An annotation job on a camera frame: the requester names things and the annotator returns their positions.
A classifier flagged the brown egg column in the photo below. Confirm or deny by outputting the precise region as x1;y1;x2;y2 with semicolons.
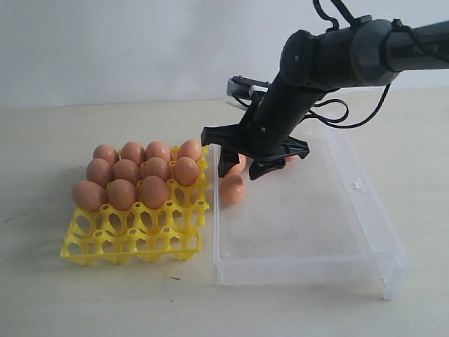
112;159;142;185

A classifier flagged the clear plastic bin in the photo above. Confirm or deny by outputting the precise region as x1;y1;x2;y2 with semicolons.
213;122;410;300

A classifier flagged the yellow plastic egg tray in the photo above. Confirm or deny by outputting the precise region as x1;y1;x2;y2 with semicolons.
60;147;209;265

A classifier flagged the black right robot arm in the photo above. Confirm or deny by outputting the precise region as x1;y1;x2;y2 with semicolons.
201;19;448;180

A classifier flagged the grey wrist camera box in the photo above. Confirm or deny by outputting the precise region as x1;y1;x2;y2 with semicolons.
226;76;270;100

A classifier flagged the brown egg slot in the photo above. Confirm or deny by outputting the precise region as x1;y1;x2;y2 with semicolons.
93;144;120;166
121;141;146;166
177;140;203;161
145;140;172;162

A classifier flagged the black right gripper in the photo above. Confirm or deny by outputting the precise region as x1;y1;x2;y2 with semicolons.
201;76;310;180

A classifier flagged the brown egg mid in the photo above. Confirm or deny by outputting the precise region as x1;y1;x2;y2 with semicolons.
107;179;138;211

